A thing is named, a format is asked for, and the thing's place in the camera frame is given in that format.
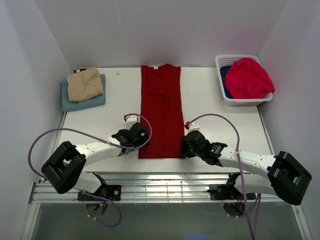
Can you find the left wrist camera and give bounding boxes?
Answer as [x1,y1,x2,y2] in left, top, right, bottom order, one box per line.
[124,114,139,130]

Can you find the aluminium rail frame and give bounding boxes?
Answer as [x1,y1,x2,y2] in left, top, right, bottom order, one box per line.
[19,109,313,240]

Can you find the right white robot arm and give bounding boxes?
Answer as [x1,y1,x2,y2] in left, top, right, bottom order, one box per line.
[180,130,312,206]

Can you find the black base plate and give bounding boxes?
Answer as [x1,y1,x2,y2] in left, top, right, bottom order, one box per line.
[207,184,244,201]
[77,184,122,201]

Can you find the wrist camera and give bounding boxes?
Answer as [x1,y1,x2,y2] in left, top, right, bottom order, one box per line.
[124,114,139,130]
[184,121,200,133]

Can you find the dark red t shirt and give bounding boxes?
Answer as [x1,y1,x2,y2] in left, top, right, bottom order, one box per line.
[138,64,185,159]

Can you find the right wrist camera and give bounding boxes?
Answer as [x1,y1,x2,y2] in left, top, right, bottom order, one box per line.
[184,121,200,133]

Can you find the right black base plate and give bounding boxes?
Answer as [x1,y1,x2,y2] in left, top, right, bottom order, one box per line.
[207,184,244,201]

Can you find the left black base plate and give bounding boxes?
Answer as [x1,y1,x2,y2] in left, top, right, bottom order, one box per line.
[77,184,122,201]

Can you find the pink crumpled t shirt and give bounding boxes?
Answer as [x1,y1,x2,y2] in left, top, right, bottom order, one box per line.
[223,57,275,99]

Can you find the dark blue t shirt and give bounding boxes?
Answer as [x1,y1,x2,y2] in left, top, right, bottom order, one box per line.
[220,65,234,99]

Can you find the folded beige t shirt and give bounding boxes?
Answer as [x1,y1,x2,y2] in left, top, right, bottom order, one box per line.
[67,67,104,103]

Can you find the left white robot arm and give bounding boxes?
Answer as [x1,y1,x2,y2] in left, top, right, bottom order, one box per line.
[41,122,149,200]

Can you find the folded light blue t shirt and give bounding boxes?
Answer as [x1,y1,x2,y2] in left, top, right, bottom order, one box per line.
[61,74,107,112]

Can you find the white plastic basket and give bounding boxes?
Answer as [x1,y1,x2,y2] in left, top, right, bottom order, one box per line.
[215,54,273,107]

